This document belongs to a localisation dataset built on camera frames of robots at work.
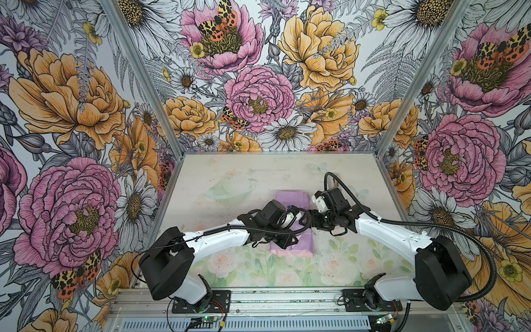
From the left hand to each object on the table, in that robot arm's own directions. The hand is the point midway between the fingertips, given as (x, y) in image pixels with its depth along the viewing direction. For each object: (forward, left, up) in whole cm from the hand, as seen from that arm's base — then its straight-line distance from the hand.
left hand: (293, 247), depth 79 cm
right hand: (+7, -6, -1) cm, 10 cm away
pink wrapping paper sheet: (+1, -5, -1) cm, 5 cm away
